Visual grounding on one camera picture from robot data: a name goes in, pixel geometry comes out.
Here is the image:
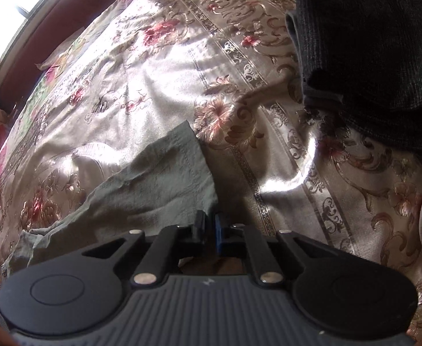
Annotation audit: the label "floral pillow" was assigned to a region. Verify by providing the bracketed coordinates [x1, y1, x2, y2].
[34, 31, 86, 73]

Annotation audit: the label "floral satin bedspread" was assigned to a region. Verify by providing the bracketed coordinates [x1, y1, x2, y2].
[0, 0, 422, 345]

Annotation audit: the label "window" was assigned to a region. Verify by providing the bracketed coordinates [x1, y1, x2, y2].
[0, 0, 75, 66]

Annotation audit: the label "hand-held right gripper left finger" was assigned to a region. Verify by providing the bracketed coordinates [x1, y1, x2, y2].
[82, 211, 206, 289]

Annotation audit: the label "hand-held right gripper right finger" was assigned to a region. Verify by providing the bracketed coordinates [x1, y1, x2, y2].
[214, 213, 337, 289]

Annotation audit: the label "grey-green pants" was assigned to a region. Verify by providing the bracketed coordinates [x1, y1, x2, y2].
[2, 121, 219, 275]

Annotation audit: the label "grey folded garment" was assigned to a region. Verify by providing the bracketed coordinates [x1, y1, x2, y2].
[285, 11, 344, 106]

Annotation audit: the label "black knitted folded garment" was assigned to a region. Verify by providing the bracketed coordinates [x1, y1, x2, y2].
[295, 0, 422, 154]

